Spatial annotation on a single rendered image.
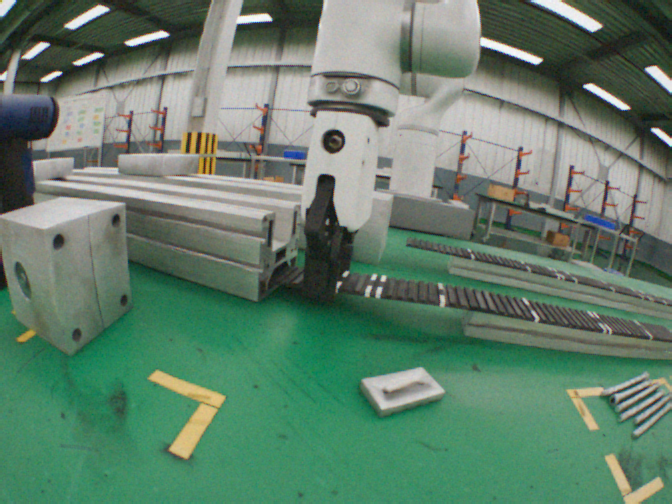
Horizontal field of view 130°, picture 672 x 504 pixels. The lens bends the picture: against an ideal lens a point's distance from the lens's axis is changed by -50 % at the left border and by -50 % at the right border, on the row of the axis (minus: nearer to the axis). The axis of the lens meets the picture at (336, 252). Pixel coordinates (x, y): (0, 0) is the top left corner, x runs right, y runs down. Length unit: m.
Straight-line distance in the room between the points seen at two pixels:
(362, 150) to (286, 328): 0.16
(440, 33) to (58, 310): 0.35
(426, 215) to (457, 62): 0.54
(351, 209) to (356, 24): 0.16
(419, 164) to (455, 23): 0.60
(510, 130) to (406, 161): 7.97
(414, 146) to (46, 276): 0.81
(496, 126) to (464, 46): 8.33
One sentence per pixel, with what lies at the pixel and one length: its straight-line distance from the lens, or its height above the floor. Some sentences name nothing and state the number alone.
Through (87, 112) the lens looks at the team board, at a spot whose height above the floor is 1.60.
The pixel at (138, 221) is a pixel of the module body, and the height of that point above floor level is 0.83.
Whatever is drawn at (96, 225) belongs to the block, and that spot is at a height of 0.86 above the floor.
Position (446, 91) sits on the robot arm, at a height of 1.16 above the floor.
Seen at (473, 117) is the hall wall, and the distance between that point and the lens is 8.43.
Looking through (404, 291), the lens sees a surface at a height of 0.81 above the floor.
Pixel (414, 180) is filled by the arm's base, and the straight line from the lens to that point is 0.83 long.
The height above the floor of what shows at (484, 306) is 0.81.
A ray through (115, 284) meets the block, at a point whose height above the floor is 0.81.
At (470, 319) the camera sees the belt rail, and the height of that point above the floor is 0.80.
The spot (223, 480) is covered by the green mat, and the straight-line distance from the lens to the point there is 0.16.
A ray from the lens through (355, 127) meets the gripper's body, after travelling 0.25.
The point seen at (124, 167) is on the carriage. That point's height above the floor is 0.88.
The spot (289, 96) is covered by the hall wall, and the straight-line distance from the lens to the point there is 8.50.
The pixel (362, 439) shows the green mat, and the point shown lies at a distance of 0.18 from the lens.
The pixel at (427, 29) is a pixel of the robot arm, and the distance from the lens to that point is 0.28.
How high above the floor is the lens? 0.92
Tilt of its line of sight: 17 degrees down
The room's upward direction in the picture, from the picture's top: 8 degrees clockwise
